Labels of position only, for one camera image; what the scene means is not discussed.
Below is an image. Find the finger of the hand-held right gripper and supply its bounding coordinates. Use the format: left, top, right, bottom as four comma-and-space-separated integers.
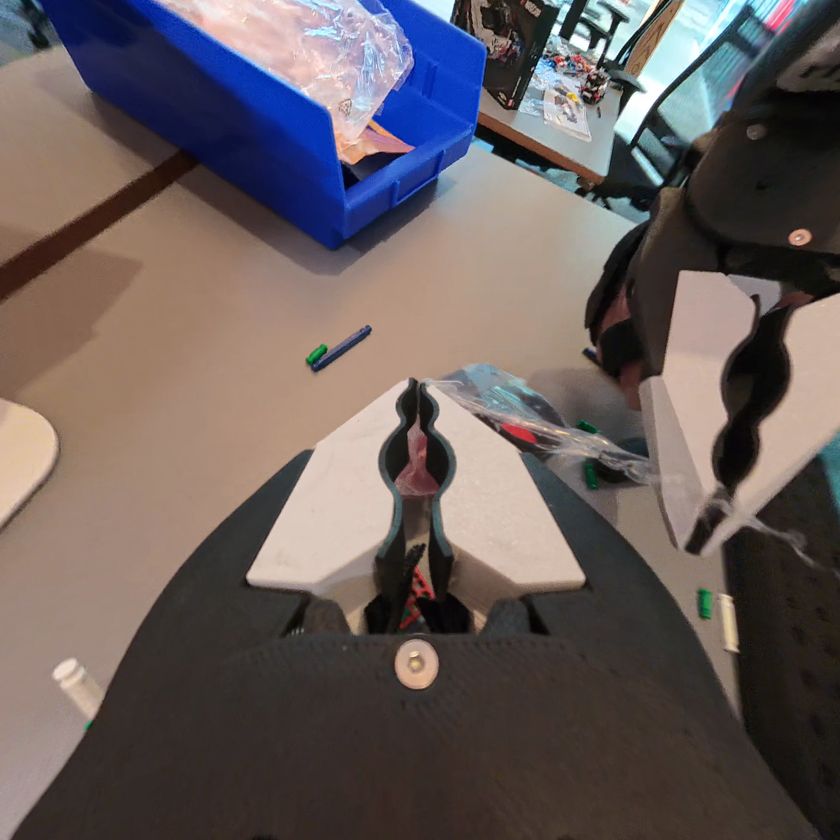
688, 297, 840, 557
640, 269, 760, 550

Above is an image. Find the multicoloured toy frame assembly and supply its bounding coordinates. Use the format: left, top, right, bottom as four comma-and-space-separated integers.
52, 658, 107, 731

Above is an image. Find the short white rod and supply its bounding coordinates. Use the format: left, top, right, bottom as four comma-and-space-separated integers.
718, 592, 741, 654

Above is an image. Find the plastic bag of red wheels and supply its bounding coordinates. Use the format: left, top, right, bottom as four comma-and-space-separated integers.
394, 363, 723, 519

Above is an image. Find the blue plastic bin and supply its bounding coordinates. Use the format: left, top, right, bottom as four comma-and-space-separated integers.
39, 0, 488, 250

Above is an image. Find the thick blue rod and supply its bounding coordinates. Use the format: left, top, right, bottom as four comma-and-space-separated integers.
310, 325, 373, 373

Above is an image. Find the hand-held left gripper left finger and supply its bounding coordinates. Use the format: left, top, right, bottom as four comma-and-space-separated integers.
246, 378, 421, 619

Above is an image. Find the white tray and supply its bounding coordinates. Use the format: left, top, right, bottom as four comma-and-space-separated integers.
0, 398, 61, 529

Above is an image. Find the black perforated foam strip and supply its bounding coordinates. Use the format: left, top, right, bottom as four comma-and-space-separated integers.
722, 453, 840, 808

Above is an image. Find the person's right hand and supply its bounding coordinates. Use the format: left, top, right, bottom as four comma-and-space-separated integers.
605, 297, 649, 411

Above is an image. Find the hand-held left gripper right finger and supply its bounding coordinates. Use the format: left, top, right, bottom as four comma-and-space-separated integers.
418, 381, 588, 619

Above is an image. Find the printed leaflet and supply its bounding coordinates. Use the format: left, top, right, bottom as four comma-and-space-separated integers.
543, 88, 592, 142

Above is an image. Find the black printed toy box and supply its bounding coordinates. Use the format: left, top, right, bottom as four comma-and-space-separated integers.
451, 0, 562, 110

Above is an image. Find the clear plastic bag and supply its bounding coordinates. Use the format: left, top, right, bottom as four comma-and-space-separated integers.
154, 0, 416, 165

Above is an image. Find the black office chair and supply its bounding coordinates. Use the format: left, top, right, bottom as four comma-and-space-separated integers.
577, 0, 775, 211

